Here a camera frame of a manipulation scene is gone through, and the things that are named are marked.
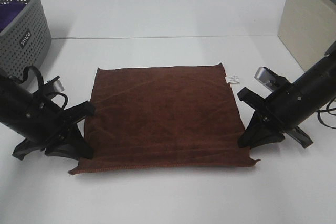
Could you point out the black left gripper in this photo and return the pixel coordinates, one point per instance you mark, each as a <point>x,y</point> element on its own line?
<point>49,128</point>

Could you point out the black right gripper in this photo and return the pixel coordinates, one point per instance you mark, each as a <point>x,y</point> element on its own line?
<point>279,113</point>

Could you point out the brown towel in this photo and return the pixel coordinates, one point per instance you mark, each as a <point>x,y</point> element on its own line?
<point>163,117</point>

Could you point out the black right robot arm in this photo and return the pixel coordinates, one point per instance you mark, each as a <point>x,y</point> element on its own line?
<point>317,85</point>

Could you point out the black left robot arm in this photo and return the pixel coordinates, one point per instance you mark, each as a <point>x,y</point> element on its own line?
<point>32,83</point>

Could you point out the grey perforated laundry basket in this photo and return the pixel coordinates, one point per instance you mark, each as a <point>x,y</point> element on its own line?
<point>26,40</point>

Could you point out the beige storage bin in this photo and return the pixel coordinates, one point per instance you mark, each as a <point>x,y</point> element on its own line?
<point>307,29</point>

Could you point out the purple cloth in basket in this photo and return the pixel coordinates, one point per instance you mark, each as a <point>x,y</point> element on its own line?
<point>9,11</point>

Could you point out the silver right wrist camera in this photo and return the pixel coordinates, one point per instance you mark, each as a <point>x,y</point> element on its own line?
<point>269,79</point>

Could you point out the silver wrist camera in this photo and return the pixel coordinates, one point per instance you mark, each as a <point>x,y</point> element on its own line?
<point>269,79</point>
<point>56,85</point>

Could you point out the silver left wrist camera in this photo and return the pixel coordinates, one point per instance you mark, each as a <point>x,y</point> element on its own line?
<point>56,85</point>

